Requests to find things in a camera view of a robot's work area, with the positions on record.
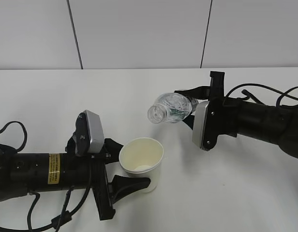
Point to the white paper cup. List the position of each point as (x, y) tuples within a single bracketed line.
[(142, 157)]

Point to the clear water bottle green label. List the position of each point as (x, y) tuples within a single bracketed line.
[(171, 108)]

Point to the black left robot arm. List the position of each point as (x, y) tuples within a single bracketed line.
[(21, 173)]

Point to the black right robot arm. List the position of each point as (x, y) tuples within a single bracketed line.
[(276, 124)]

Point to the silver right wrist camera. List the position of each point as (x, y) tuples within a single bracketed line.
[(200, 118)]

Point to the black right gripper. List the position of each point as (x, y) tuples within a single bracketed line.
[(218, 120)]

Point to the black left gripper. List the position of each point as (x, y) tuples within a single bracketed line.
[(120, 186)]

